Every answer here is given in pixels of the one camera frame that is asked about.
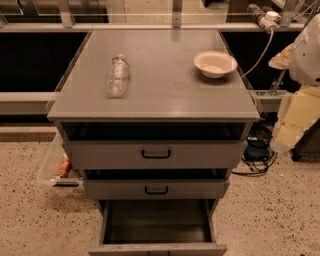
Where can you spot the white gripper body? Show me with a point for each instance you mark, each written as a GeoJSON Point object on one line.
{"type": "Point", "coordinates": [307, 60]}

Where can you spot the grey drawer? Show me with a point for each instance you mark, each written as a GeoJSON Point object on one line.
{"type": "Point", "coordinates": [154, 155]}
{"type": "Point", "coordinates": [156, 189]}
{"type": "Point", "coordinates": [158, 228]}

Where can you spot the grey bottom drawer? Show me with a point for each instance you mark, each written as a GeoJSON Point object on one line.
{"type": "Point", "coordinates": [158, 228]}

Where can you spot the grey middle drawer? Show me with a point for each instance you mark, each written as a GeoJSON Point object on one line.
{"type": "Point", "coordinates": [156, 189]}

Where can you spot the clear plastic storage bin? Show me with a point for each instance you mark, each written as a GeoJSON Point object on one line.
{"type": "Point", "coordinates": [56, 171]}

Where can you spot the metal rail frame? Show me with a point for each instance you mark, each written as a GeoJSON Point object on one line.
{"type": "Point", "coordinates": [26, 16]}

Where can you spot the clear plastic water bottle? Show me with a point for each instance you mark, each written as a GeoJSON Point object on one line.
{"type": "Point", "coordinates": [118, 76]}

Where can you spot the grey top drawer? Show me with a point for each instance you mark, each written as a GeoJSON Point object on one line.
{"type": "Point", "coordinates": [154, 155]}

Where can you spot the blue box with cables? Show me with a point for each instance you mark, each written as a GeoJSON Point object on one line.
{"type": "Point", "coordinates": [258, 156]}

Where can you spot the dark cabinet at right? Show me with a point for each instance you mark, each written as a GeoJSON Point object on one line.
{"type": "Point", "coordinates": [309, 144]}

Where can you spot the white power strip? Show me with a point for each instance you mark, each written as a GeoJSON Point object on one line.
{"type": "Point", "coordinates": [265, 20]}

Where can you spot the white paper bowl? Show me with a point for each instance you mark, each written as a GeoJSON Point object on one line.
{"type": "Point", "coordinates": [215, 64]}

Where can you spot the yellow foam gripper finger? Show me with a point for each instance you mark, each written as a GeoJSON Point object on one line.
{"type": "Point", "coordinates": [297, 113]}
{"type": "Point", "coordinates": [281, 60]}

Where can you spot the grey drawer cabinet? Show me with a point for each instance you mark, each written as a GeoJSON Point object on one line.
{"type": "Point", "coordinates": [167, 99]}

